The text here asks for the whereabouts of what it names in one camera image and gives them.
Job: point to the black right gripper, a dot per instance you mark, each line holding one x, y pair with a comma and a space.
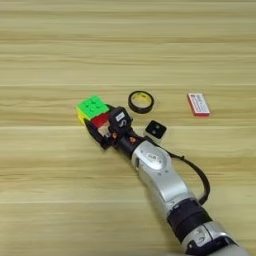
125, 141

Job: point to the colourful puzzle cube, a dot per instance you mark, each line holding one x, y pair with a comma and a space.
91, 106

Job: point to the small black and white box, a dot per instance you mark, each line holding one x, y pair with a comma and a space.
156, 129

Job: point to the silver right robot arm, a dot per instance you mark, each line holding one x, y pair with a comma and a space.
173, 186

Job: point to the black tape roll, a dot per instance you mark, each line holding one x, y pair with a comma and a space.
131, 106

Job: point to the red and white flat box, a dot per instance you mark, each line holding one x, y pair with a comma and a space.
199, 104

